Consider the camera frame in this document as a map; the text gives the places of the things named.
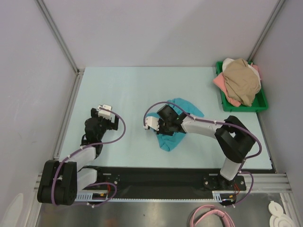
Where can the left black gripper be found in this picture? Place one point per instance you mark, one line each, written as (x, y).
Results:
(94, 113)

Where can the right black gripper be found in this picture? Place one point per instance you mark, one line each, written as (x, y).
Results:
(161, 127)

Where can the teal polo shirt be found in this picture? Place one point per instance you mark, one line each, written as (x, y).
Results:
(168, 143)

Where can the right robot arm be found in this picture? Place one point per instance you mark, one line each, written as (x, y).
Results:
(235, 140)

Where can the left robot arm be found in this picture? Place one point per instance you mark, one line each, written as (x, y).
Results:
(62, 179)

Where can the pink shirt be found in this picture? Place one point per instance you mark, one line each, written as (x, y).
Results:
(219, 82)

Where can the beige shirt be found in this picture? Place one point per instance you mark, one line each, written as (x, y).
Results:
(241, 82)

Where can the white shirt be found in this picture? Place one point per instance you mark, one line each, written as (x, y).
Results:
(252, 66)

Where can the green plastic bin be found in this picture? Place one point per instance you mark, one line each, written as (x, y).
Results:
(259, 104)

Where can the white round plastic part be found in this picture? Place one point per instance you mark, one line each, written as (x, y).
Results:
(278, 217)

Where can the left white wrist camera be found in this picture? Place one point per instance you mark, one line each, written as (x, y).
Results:
(104, 111)

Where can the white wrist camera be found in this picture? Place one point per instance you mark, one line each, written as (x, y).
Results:
(151, 122)
(104, 111)

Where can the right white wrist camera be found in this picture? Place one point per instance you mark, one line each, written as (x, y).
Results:
(151, 122)

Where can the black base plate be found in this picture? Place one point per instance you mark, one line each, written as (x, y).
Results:
(166, 183)

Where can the left aluminium frame post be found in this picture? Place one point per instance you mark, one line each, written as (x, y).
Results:
(57, 34)

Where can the aluminium frame post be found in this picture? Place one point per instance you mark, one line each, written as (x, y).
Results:
(57, 34)
(268, 25)

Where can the white slotted cable duct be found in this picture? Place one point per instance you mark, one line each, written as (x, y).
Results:
(99, 197)

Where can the aluminium front rail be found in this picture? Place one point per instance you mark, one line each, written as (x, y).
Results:
(259, 182)

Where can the right aluminium frame post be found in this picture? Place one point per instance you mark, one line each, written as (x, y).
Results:
(268, 25)

